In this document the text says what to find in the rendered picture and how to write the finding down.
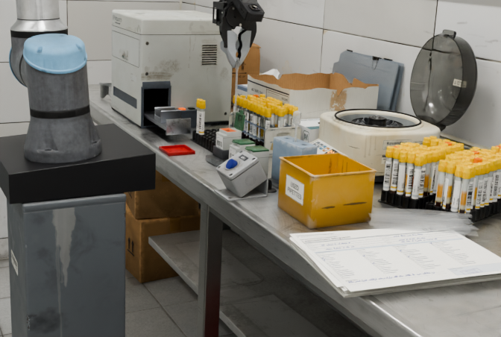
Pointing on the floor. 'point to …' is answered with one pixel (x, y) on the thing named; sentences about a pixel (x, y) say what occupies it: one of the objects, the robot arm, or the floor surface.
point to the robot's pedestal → (68, 267)
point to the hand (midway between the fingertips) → (237, 63)
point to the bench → (291, 262)
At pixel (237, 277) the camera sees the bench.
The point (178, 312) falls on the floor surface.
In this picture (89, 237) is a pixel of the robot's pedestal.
